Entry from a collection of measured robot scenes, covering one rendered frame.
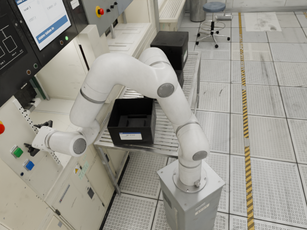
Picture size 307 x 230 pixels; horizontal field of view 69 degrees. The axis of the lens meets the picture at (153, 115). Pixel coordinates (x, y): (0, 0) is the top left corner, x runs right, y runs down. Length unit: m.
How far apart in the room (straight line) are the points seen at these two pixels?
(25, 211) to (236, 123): 2.16
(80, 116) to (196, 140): 0.46
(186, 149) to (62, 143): 0.48
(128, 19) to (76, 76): 1.47
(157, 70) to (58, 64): 1.09
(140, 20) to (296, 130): 2.14
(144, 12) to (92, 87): 2.19
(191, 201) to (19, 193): 0.81
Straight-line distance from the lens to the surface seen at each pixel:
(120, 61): 0.68
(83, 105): 0.75
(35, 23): 1.16
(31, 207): 1.27
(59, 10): 1.29
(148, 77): 0.64
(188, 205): 1.24
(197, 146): 0.92
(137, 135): 1.40
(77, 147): 0.87
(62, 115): 1.72
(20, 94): 1.80
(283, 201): 2.25
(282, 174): 2.38
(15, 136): 1.09
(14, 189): 1.15
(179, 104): 0.80
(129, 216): 2.08
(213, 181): 1.31
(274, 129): 2.72
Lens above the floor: 1.90
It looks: 44 degrees down
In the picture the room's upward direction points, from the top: 8 degrees counter-clockwise
